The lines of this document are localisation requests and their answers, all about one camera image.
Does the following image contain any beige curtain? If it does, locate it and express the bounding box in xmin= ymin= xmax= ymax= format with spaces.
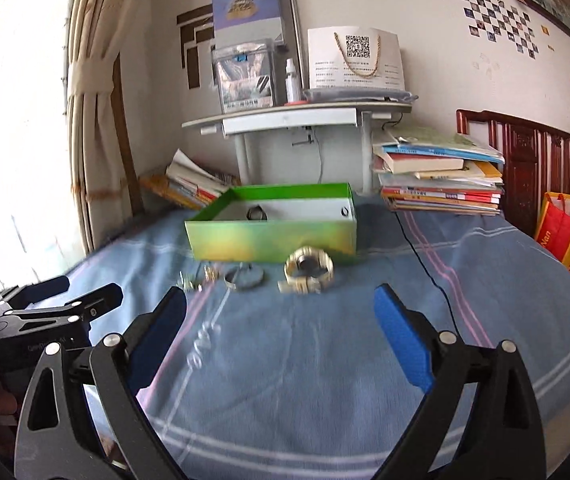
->
xmin=66 ymin=0 xmax=140 ymax=254

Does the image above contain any left stack of books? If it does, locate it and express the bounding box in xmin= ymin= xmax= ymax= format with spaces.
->
xmin=138 ymin=150 xmax=240 ymax=210

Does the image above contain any right stack of books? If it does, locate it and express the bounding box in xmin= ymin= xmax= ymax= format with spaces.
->
xmin=372 ymin=124 xmax=505 ymax=216

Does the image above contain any gold brooch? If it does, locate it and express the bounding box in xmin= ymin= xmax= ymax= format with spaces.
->
xmin=204 ymin=266 xmax=220 ymax=283

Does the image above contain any black cable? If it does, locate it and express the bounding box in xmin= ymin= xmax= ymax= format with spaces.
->
xmin=394 ymin=209 xmax=462 ymax=336

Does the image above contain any stack of books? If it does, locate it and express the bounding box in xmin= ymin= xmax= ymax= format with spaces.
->
xmin=138 ymin=150 xmax=240 ymax=210
xmin=372 ymin=124 xmax=505 ymax=216

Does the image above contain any white paper gift bag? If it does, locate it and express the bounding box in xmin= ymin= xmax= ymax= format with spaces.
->
xmin=308 ymin=26 xmax=405 ymax=91

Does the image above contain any blue striped bedsheet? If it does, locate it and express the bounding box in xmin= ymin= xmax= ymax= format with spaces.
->
xmin=29 ymin=199 xmax=570 ymax=480

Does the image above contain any white overbed desk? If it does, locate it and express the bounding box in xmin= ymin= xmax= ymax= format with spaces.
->
xmin=180 ymin=101 xmax=414 ymax=196

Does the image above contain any green jade pendant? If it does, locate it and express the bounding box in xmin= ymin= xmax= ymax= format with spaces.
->
xmin=176 ymin=268 xmax=204 ymax=292

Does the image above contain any red yellow shopping bag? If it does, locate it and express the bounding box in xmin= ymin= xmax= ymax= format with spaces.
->
xmin=534 ymin=192 xmax=570 ymax=272

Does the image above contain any marker pen set box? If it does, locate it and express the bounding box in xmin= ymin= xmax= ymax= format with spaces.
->
xmin=211 ymin=40 xmax=276 ymax=114

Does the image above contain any silver bangle bracelet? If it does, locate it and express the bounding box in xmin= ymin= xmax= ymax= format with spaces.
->
xmin=223 ymin=262 xmax=268 ymax=291

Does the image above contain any green cardboard box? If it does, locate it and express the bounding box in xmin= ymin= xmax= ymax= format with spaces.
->
xmin=185 ymin=183 xmax=358 ymax=263

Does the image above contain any dark wooden headboard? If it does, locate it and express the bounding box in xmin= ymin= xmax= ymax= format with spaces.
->
xmin=456 ymin=110 xmax=570 ymax=236

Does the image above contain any purple game box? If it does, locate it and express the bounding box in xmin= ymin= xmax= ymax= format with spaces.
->
xmin=212 ymin=0 xmax=285 ymax=49

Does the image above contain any black hair band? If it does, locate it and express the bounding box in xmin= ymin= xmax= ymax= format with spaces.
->
xmin=246 ymin=205 xmax=268 ymax=221

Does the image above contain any white spray bottle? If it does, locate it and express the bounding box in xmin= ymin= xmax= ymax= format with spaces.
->
xmin=285 ymin=58 xmax=302 ymax=104

